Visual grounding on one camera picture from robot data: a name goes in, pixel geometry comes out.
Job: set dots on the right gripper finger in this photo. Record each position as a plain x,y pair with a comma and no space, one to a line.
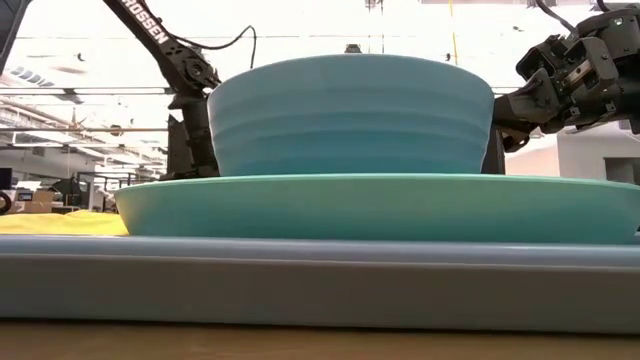
514,140
525,110

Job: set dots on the blue plastic bowl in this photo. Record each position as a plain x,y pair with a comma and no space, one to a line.
350,115

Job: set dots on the teal plastic plate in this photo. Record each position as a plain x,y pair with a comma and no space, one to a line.
375,210

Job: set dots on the yellow cloth napkin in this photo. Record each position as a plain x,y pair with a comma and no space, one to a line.
60,224

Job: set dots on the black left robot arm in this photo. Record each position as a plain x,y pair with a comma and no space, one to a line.
160,35

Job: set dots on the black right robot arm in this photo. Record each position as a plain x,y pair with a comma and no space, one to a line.
632,105

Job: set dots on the blue plastic tray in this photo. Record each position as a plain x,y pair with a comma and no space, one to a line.
320,290

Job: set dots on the cardboard box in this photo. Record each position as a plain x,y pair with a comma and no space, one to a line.
37,202

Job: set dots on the black ceiling lamp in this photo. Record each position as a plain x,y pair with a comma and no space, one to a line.
352,48

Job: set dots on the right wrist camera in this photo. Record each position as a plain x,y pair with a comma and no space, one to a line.
592,60

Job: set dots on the ceiling light rail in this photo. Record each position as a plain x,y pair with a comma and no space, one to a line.
85,91

